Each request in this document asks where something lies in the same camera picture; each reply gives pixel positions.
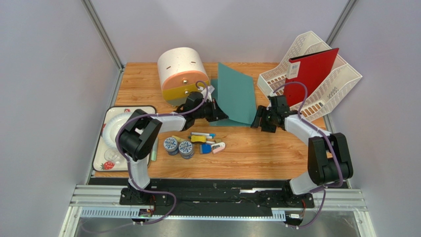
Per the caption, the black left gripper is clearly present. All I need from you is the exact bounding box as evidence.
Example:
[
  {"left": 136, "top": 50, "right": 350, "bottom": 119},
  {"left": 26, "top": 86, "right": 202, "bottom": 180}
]
[{"left": 193, "top": 99, "right": 229, "bottom": 123}]

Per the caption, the teal file folder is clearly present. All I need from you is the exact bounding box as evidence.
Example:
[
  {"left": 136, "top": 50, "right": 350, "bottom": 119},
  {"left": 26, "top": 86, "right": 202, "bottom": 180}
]
[{"left": 210, "top": 63, "right": 256, "bottom": 127}]

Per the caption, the red file folder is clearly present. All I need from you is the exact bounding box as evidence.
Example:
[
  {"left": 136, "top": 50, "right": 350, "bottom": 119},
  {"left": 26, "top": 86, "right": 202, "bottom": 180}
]
[{"left": 283, "top": 48, "right": 339, "bottom": 107}]

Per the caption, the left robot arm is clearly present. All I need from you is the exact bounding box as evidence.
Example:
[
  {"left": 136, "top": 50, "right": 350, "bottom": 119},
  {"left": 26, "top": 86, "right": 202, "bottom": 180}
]
[{"left": 115, "top": 92, "right": 229, "bottom": 205}]

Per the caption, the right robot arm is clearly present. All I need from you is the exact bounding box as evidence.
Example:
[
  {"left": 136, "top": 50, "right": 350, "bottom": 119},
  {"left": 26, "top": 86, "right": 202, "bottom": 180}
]
[{"left": 251, "top": 95, "right": 354, "bottom": 206}]

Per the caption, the white blue marker pen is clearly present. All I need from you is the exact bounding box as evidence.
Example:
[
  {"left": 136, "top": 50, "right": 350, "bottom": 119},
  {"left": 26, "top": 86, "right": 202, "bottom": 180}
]
[{"left": 190, "top": 132, "right": 216, "bottom": 137}]

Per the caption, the yellow bone-shaped eraser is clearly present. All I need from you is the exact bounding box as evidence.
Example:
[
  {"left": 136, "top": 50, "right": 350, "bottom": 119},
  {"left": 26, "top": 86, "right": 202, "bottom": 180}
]
[{"left": 190, "top": 135, "right": 207, "bottom": 144}]

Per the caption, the blue patterned tape roll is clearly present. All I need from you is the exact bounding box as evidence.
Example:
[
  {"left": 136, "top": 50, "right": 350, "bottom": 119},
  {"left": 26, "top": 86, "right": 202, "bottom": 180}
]
[
  {"left": 164, "top": 137, "right": 179, "bottom": 156},
  {"left": 178, "top": 141, "right": 194, "bottom": 159}
]

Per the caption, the round drawer storage box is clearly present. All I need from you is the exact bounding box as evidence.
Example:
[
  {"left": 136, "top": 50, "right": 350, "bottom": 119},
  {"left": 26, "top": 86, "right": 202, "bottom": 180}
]
[{"left": 157, "top": 47, "right": 210, "bottom": 106}]

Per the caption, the white plastic file rack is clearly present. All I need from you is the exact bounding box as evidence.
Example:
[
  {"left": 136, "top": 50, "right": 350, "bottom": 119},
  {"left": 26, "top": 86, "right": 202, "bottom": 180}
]
[{"left": 256, "top": 31, "right": 362, "bottom": 121}]

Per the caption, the light green pen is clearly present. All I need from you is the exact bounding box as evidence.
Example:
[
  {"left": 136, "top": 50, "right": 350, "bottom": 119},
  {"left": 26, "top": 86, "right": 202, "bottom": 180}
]
[{"left": 150, "top": 138, "right": 159, "bottom": 161}]

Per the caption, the strawberry pattern tray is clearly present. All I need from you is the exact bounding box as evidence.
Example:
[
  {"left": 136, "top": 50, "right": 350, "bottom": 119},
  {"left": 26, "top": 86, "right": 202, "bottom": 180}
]
[{"left": 93, "top": 105, "right": 156, "bottom": 172}]

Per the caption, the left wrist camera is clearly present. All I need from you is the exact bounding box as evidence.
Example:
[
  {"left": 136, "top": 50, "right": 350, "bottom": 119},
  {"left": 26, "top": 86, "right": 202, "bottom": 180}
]
[{"left": 198, "top": 85, "right": 215, "bottom": 100}]

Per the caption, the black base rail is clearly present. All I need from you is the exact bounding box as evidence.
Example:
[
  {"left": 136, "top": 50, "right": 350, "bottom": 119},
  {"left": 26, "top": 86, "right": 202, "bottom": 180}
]
[{"left": 119, "top": 179, "right": 315, "bottom": 217}]

